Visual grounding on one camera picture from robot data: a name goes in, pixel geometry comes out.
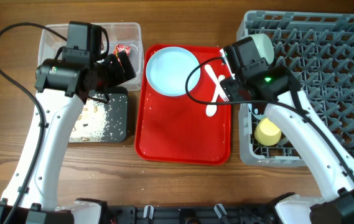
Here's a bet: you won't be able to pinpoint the white plastic fork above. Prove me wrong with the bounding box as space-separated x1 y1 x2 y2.
204 65 229 102

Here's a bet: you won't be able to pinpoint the white plastic spoon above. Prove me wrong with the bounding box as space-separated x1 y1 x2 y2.
205 75 225 117

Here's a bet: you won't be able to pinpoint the mint green bowl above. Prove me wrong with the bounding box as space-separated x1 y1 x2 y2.
238 34 274 65

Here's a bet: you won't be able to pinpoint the yellow plastic cup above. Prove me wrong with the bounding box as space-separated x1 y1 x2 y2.
254 118 282 146

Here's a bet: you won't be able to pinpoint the light blue plate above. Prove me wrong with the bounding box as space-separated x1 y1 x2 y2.
146 47 199 96

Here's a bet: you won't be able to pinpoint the blue bowl with food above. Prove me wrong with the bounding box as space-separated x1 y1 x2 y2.
248 104 266 120

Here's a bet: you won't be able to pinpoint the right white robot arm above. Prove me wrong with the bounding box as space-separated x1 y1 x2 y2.
220 34 354 223

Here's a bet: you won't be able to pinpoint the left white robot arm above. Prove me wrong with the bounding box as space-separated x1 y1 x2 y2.
0 21 136 223

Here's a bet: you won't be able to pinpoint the black waste tray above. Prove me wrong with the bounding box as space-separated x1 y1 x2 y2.
67 86 129 144

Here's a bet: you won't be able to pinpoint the grey dishwasher rack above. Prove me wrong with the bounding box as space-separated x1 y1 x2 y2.
236 11 354 158

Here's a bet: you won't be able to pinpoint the red snack wrapper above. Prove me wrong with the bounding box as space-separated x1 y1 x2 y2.
113 44 131 55

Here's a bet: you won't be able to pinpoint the clear plastic bin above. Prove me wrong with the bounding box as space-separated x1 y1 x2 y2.
37 22 144 91

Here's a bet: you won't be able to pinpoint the rice and food scraps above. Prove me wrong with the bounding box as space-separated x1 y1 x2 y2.
69 100 108 143

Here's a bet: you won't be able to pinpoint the red plastic tray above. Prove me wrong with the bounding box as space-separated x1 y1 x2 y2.
135 44 231 166

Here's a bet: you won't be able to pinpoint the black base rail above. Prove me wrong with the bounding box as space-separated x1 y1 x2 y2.
49 203 325 224

